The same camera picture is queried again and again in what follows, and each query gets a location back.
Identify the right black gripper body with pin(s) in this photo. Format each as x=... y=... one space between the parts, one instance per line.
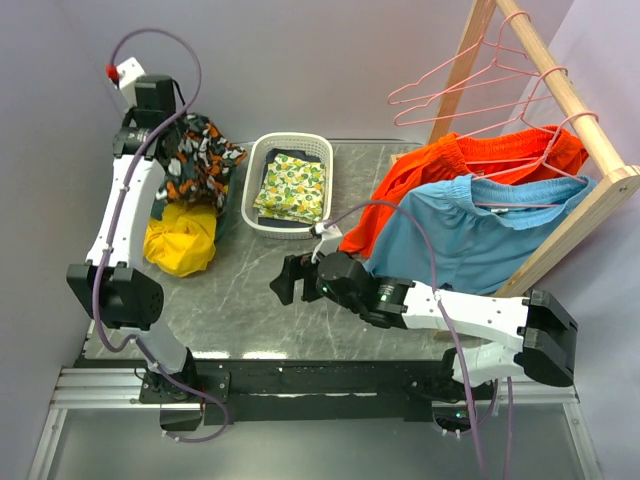
x=345 y=299

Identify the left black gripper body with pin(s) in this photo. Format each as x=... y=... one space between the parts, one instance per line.
x=178 y=125

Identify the camouflage patterned shorts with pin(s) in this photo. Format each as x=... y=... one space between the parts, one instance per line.
x=202 y=169

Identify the pink wire hanger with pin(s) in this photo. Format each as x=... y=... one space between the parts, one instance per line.
x=473 y=39
x=493 y=68

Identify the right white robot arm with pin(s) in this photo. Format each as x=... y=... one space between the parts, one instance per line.
x=532 y=335

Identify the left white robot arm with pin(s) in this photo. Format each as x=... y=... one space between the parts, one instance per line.
x=125 y=303

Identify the yellow shorts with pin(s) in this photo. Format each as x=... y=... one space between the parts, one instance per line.
x=182 y=242

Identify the light blue shorts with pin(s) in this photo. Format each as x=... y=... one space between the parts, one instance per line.
x=472 y=235

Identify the orange shorts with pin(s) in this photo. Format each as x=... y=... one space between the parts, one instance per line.
x=442 y=160

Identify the pink hanger holding orange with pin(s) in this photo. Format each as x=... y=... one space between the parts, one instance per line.
x=539 y=152

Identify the lemon print folded cloth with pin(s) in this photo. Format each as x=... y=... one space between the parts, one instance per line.
x=292 y=187

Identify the white plastic basket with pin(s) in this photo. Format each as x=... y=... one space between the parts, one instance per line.
x=288 y=185

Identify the teal plastic bin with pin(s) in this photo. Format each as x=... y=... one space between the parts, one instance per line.
x=225 y=218

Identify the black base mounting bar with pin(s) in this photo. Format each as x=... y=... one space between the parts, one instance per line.
x=233 y=391

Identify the wooden clothes rack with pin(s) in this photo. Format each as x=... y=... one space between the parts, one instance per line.
x=619 y=180

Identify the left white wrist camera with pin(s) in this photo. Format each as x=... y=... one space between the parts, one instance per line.
x=124 y=76

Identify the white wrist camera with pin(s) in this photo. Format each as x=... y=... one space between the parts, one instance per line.
x=124 y=76
x=330 y=238

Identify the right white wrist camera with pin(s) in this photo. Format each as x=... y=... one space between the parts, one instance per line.
x=330 y=238

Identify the aluminium rail frame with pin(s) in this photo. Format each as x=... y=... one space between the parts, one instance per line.
x=119 y=388

